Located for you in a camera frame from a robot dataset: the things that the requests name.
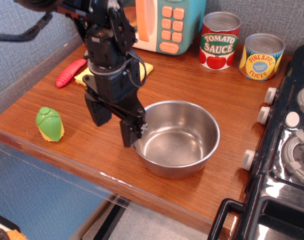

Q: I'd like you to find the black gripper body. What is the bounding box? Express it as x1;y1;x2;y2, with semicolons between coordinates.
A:
83;58;147;128

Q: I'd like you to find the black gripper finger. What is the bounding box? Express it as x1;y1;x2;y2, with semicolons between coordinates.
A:
120;119;143;148
84;92;112;127

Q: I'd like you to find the stainless steel pot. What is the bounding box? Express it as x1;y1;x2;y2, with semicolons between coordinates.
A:
133;100;220;179

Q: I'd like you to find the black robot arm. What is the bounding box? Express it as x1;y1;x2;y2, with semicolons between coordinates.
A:
18;0;148;147

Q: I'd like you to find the folded yellow cloth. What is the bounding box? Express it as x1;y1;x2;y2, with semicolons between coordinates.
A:
74;63;154;87

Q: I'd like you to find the toy corn green husk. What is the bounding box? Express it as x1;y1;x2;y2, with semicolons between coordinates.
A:
35;107;65;142

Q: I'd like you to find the toy microwave teal and white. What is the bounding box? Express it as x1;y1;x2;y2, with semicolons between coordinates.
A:
123;0;207;56

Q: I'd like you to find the tomato sauce can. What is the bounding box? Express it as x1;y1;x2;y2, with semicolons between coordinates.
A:
199;11;241;71

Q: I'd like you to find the white stove knob front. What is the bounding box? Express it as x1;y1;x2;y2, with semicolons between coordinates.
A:
241;149;256;171

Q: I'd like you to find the white stove knob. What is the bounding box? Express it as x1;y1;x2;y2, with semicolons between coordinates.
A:
264;87;277;105
257;106;271;125
241;149;256;171

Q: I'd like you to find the white stove knob middle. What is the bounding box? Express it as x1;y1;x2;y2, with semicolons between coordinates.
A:
257;106;271;125

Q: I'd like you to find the white stove knob back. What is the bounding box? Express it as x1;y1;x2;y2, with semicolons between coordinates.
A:
264;87;277;105

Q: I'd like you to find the orange fuzzy object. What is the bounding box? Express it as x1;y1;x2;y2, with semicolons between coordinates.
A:
0;228;27;240

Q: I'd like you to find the pineapple slices can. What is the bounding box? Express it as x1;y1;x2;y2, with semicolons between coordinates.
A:
239;33;286;81

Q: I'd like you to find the black toy stove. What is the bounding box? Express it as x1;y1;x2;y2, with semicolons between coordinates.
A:
207;43;304;240

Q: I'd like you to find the spoon with red handle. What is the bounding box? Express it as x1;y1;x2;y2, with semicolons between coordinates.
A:
55;50;89;88

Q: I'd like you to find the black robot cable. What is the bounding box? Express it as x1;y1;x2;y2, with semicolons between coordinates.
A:
0;12;53;42

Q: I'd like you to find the black oven door handle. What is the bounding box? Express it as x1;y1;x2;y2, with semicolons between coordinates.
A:
207;198;245;240

